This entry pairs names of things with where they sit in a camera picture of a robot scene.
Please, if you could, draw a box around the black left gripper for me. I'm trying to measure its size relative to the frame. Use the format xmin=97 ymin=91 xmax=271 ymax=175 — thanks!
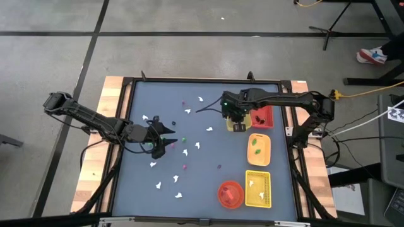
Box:
xmin=126 ymin=115 xmax=179 ymax=160

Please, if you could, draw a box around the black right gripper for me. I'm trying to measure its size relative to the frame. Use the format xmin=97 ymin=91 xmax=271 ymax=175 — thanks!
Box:
xmin=220 ymin=88 xmax=255 ymax=132

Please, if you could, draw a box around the translucent yellow plastic bin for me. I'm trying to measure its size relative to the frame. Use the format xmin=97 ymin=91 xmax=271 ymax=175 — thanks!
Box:
xmin=225 ymin=113 xmax=253 ymax=132

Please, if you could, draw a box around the red slotted basket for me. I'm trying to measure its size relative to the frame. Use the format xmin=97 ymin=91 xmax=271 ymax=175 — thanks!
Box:
xmin=251 ymin=105 xmax=275 ymax=129

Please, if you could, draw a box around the peach solid plastic bin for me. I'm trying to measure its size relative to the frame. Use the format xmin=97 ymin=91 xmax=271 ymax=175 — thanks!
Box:
xmin=246 ymin=132 xmax=272 ymax=167

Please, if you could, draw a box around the orange round bowl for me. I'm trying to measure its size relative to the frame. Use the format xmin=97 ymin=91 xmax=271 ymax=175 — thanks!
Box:
xmin=217 ymin=180 xmax=245 ymax=210

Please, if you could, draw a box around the yellow slotted basket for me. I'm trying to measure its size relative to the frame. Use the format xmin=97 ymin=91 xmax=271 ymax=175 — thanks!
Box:
xmin=244 ymin=170 xmax=272 ymax=209

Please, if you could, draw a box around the white box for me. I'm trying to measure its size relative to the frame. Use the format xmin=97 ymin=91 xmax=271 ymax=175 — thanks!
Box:
xmin=331 ymin=184 xmax=365 ymax=217

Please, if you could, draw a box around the black tripod stand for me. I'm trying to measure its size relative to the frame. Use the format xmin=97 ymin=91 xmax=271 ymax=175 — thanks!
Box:
xmin=308 ymin=0 xmax=357 ymax=51

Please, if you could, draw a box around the person's shoe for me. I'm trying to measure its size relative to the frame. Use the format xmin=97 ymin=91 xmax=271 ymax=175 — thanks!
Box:
xmin=355 ymin=47 xmax=388 ymax=66

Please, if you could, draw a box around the dark grey desk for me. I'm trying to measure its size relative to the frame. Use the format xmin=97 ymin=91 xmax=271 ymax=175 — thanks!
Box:
xmin=377 ymin=93 xmax=404 ymax=190

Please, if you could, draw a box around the grey metal foot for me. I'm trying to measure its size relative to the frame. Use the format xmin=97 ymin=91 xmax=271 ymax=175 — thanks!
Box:
xmin=0 ymin=134 xmax=25 ymax=148

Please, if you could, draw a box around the white printed paper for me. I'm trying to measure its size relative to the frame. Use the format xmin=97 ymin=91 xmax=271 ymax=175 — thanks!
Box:
xmin=387 ymin=106 xmax=404 ymax=124

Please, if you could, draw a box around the black keyboard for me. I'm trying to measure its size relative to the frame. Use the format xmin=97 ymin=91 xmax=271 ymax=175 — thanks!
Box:
xmin=383 ymin=187 xmax=404 ymax=227

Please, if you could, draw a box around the person's leg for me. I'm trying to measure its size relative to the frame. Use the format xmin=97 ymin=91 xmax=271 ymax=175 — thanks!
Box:
xmin=380 ymin=33 xmax=404 ymax=61

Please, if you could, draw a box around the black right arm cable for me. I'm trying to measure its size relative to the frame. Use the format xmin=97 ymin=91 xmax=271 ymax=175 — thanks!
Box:
xmin=195 ymin=96 xmax=229 ymax=114

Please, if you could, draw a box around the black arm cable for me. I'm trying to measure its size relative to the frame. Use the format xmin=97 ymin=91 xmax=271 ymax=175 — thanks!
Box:
xmin=195 ymin=96 xmax=229 ymax=114
xmin=80 ymin=140 xmax=105 ymax=173

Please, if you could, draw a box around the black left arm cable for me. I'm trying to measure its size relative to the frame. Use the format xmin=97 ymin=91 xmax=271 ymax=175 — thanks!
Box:
xmin=80 ymin=140 xmax=105 ymax=173

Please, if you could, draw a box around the silver metal bracket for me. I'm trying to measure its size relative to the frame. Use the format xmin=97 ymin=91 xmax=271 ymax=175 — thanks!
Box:
xmin=273 ymin=220 xmax=312 ymax=227
xmin=98 ymin=216 xmax=136 ymax=226

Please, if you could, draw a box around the yellow extension cord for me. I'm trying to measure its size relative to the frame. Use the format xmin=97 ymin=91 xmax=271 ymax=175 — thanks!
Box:
xmin=330 ymin=80 xmax=404 ymax=100

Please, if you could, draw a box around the white floor cable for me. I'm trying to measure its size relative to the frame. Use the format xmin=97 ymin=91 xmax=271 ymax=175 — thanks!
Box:
xmin=328 ymin=99 xmax=404 ymax=138

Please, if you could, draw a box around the yellow hanging cable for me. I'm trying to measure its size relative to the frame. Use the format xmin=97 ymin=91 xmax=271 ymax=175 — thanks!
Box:
xmin=293 ymin=0 xmax=324 ymax=8

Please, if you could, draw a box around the black desk leg frame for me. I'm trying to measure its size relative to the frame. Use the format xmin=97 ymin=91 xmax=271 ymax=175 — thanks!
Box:
xmin=343 ymin=0 xmax=404 ymax=86

